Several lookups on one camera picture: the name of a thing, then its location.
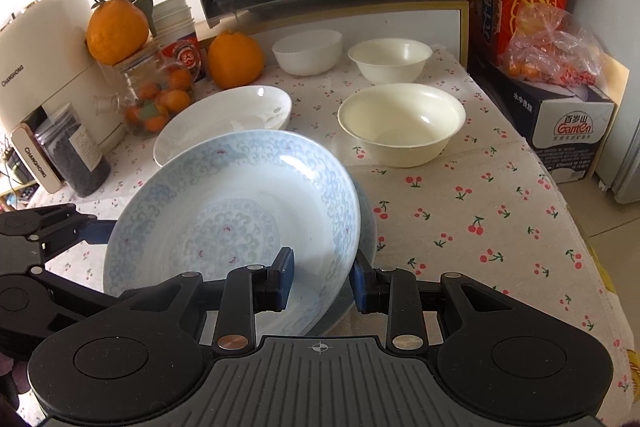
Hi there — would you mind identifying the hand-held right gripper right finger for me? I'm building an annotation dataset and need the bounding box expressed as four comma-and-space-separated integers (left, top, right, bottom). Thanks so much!
350, 252, 526, 354

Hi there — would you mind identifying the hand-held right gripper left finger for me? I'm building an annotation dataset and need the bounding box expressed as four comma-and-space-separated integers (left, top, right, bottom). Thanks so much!
117, 247, 296, 356

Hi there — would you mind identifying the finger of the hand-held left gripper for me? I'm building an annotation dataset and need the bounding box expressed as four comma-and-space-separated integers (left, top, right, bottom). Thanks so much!
0, 268, 128, 350
0, 203, 117, 275

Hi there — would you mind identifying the blue patterned porcelain bowl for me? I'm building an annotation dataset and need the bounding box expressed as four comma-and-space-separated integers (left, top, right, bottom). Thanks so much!
102, 129, 362, 338

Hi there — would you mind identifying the large cream bowl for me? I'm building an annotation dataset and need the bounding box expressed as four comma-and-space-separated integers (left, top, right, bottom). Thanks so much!
337, 84, 467, 168

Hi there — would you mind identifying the blue patterned plate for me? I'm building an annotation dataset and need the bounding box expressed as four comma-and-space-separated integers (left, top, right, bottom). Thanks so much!
305, 187, 379, 338

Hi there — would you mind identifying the clear jar of dark contents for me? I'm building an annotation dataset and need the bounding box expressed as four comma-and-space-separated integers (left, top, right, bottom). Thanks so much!
34, 103, 112, 198

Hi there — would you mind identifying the clear jar of small oranges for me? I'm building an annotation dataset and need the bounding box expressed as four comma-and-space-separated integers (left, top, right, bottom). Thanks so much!
95, 47, 197, 138

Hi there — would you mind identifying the cherry print tablecloth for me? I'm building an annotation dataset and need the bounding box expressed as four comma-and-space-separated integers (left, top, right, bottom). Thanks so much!
30, 34, 636, 408

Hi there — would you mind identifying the white plate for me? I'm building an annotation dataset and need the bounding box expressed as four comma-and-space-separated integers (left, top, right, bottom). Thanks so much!
152, 85, 293, 168

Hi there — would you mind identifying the white kitchen appliance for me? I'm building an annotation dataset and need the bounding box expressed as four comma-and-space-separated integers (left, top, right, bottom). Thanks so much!
0, 0, 128, 194

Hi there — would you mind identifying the red label clear tub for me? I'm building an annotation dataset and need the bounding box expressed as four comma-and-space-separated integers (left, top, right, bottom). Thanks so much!
159, 38, 206, 82

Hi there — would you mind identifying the orange with leaves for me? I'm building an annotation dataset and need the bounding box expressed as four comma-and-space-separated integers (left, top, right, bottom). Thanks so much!
86, 0, 155, 66

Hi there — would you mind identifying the small white bowl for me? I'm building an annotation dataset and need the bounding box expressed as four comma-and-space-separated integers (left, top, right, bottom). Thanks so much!
271, 32, 343, 75

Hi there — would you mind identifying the large orange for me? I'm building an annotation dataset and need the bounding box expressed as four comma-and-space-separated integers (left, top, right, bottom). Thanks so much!
207, 30, 266, 88

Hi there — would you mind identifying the small cream bowl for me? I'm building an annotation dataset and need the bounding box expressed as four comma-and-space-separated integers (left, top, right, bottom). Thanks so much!
347, 38, 433, 85

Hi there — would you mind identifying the stack of white paper cups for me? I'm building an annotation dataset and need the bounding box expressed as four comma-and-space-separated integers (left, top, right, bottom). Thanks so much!
150, 0, 197, 44

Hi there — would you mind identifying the dark cardboard box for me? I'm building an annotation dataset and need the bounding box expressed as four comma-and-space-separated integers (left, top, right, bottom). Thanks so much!
470, 52, 617, 182

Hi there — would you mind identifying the grey refrigerator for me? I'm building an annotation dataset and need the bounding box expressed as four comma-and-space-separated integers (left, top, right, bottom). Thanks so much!
595, 52, 640, 208

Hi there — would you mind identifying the plastic bag of oranges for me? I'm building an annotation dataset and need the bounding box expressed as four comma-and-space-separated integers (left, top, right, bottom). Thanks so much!
500, 7, 608, 88

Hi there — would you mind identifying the beige cardboard sheet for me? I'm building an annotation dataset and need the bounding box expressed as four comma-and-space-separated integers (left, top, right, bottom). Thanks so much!
597, 52, 631, 100

